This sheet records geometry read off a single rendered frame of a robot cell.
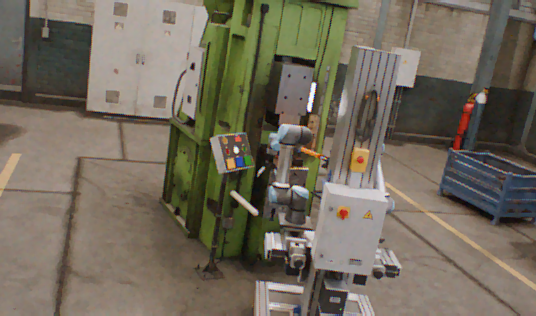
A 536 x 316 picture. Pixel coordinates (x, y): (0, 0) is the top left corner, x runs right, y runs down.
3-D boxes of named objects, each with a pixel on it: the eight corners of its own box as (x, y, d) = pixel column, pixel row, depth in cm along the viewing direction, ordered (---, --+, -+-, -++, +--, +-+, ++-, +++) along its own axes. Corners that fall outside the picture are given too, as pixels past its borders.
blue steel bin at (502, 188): (537, 225, 729) (553, 175, 711) (494, 225, 697) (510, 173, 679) (475, 194, 834) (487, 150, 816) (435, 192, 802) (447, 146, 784)
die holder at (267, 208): (299, 216, 474) (309, 168, 463) (262, 218, 455) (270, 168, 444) (270, 194, 521) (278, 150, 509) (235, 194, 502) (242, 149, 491)
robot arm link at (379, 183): (370, 217, 372) (357, 140, 377) (383, 214, 382) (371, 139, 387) (384, 215, 363) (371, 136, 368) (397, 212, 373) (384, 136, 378)
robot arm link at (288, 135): (291, 208, 354) (303, 126, 346) (269, 206, 351) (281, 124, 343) (287, 203, 366) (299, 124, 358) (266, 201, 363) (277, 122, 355)
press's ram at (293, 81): (314, 116, 456) (322, 69, 446) (274, 113, 437) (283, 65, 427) (289, 105, 491) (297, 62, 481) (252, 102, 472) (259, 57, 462)
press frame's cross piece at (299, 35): (316, 60, 457) (327, 3, 445) (275, 54, 437) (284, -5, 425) (291, 53, 493) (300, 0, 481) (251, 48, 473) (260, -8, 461)
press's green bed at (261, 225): (290, 264, 486) (299, 216, 474) (253, 267, 468) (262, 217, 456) (262, 238, 532) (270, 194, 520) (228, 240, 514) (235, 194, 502)
